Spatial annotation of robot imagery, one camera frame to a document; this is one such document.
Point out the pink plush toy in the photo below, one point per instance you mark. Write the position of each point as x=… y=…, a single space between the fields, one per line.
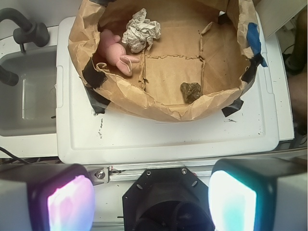
x=115 y=53

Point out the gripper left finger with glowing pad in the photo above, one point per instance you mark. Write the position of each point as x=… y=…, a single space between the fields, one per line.
x=46 y=197

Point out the black tape piece front right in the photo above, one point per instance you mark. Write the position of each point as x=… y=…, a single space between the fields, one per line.
x=232 y=108

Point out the dark olive rock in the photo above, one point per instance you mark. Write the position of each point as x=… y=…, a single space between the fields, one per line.
x=190 y=92

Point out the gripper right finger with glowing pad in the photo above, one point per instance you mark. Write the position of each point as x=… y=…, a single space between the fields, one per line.
x=259 y=194

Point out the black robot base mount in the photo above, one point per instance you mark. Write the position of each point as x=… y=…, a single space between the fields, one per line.
x=177 y=203

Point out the brown paper bag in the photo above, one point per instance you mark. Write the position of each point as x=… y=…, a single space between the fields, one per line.
x=202 y=41

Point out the black tape piece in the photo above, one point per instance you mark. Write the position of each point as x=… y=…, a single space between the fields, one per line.
x=94 y=80
x=232 y=108

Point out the aluminium rail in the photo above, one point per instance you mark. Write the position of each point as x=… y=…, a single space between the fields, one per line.
x=201 y=168

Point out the metal corner bracket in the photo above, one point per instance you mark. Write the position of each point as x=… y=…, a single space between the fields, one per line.
x=99 y=176

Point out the crumpled white paper ball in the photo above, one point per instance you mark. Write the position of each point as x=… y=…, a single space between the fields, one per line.
x=141 y=32

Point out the black faucet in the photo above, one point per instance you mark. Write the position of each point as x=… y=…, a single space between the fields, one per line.
x=27 y=31

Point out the blue tape strip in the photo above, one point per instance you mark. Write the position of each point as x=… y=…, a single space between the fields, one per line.
x=252 y=37

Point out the black tape piece front left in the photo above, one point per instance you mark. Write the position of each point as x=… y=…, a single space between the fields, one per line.
x=94 y=80

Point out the white plastic bin lid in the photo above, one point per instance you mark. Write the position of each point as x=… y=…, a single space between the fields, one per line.
x=113 y=137

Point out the grey sink basin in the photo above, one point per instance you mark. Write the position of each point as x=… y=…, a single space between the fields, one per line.
x=29 y=108

